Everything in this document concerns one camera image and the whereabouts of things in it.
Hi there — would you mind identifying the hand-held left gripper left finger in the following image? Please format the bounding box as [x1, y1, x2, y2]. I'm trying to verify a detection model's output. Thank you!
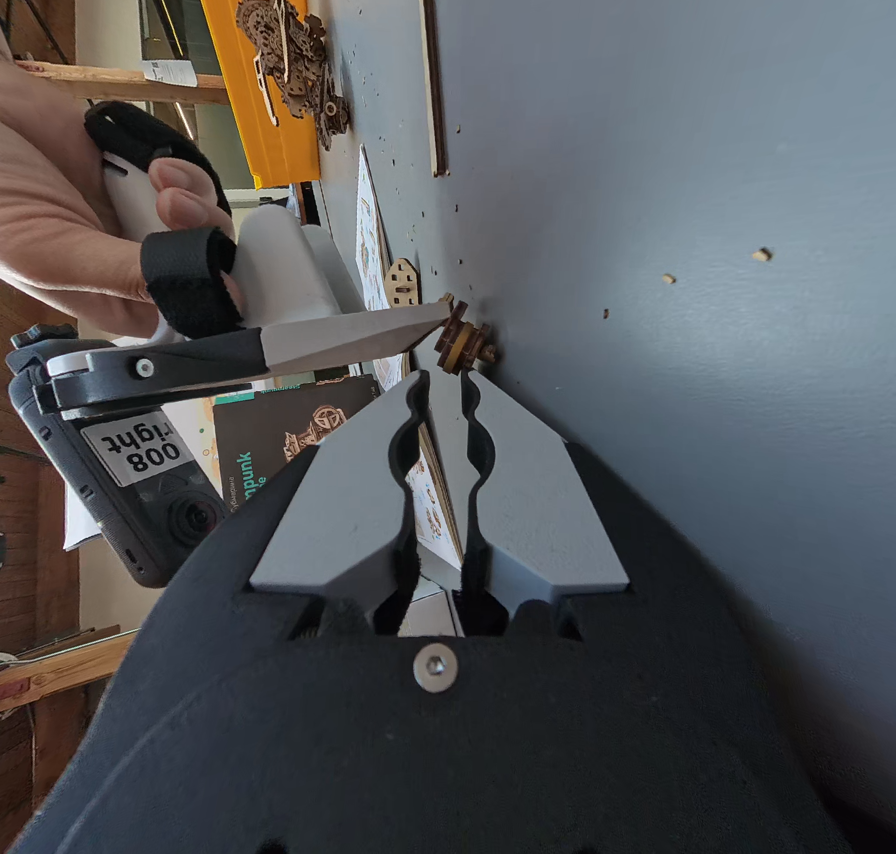
[250, 369, 431, 636]

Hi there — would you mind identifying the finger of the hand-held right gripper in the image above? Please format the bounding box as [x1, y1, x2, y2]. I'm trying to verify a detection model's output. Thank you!
[261, 299, 456, 375]

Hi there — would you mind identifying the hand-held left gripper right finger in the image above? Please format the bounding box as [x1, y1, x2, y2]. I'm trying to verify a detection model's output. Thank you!
[454, 369, 630, 636]

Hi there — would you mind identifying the small wooden gear assembly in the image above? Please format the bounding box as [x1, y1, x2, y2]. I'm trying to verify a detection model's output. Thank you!
[434, 299, 499, 376]

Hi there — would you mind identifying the person's right hand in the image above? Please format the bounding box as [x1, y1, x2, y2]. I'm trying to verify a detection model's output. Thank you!
[0, 61, 246, 342]

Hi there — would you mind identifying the oval slotted wooden disc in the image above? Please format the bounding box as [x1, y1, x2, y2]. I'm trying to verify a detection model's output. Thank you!
[384, 257, 422, 309]

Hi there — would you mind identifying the black model kit box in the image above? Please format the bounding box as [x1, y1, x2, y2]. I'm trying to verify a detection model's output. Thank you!
[212, 374, 382, 512]

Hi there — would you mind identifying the open instruction booklet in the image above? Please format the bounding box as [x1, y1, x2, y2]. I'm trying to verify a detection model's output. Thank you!
[353, 143, 466, 571]

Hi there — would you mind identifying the white cardboard box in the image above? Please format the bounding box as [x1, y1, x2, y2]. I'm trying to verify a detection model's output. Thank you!
[399, 574, 463, 638]

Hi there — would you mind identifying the instruction sheet board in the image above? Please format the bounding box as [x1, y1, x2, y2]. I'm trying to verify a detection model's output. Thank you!
[63, 395, 225, 552]

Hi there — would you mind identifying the thin plywood strip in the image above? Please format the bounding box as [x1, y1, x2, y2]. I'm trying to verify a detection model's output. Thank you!
[416, 0, 449, 179]

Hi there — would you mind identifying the assembled wooden model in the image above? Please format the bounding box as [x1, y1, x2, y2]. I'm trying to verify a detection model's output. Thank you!
[234, 0, 351, 153]

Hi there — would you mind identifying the yellow plastic bin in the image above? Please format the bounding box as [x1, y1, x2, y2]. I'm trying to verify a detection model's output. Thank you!
[188, 0, 323, 188]

